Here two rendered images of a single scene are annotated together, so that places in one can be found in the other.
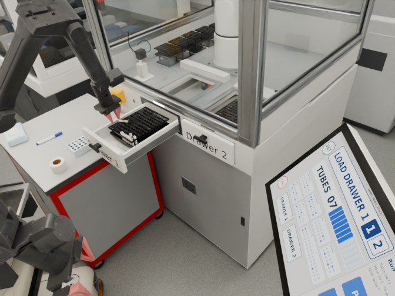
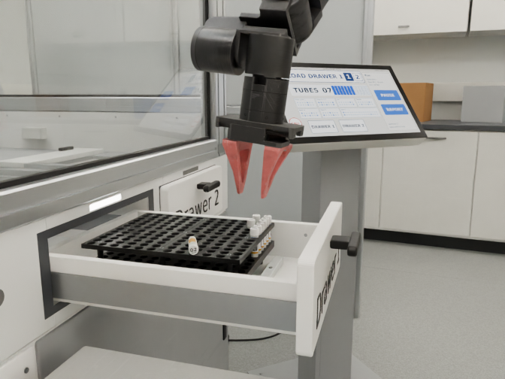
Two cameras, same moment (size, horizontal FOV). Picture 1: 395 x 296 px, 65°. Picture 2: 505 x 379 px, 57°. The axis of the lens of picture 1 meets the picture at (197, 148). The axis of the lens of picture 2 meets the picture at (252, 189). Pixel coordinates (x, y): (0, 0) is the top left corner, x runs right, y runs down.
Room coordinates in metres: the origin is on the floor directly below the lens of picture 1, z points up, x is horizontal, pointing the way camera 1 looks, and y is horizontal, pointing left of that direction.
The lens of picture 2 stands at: (1.44, 0.86, 1.09)
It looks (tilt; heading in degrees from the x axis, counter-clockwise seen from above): 11 degrees down; 239
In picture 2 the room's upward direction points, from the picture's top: straight up
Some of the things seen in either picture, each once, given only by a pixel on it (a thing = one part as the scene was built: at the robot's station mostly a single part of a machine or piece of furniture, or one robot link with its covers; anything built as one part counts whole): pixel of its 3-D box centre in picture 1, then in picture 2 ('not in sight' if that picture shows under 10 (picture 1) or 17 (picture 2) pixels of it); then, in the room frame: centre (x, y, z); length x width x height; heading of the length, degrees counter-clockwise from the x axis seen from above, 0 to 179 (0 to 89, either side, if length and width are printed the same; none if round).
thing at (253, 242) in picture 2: (120, 134); (252, 240); (1.12, 0.33, 0.90); 0.18 x 0.02 x 0.01; 43
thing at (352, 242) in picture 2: (96, 146); (344, 242); (1.04, 0.42, 0.91); 0.07 x 0.04 x 0.01; 43
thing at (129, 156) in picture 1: (141, 128); (180, 256); (1.20, 0.25, 0.86); 0.40 x 0.26 x 0.06; 133
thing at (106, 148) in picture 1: (103, 149); (323, 263); (1.06, 0.41, 0.87); 0.29 x 0.02 x 0.11; 43
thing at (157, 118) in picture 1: (140, 128); (185, 253); (1.19, 0.26, 0.87); 0.22 x 0.18 x 0.06; 133
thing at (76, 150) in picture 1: (81, 145); not in sight; (1.22, 0.57, 0.78); 0.12 x 0.08 x 0.04; 133
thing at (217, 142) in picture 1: (207, 141); (195, 199); (1.04, -0.04, 0.87); 0.29 x 0.02 x 0.11; 43
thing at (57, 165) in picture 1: (58, 165); not in sight; (1.09, 0.65, 0.78); 0.07 x 0.07 x 0.04
